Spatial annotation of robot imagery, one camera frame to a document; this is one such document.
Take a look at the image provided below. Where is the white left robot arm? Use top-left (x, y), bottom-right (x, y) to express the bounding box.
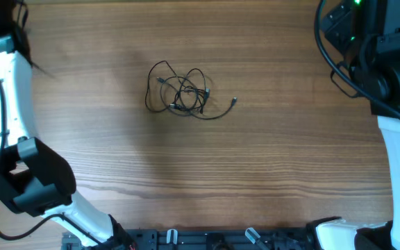
top-left (0, 1), bottom-right (136, 249)

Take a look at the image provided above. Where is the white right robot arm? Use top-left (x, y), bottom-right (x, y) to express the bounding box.
top-left (312, 0), bottom-right (400, 249)

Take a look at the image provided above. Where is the black cable bundle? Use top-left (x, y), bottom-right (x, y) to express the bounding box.
top-left (144, 60), bottom-right (238, 121)

